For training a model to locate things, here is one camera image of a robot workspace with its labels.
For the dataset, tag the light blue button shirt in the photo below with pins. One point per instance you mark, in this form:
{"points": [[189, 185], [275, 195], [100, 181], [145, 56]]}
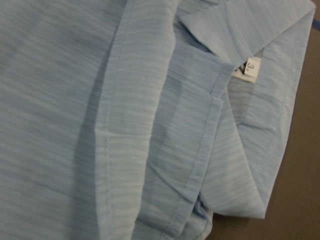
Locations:
{"points": [[141, 119]]}

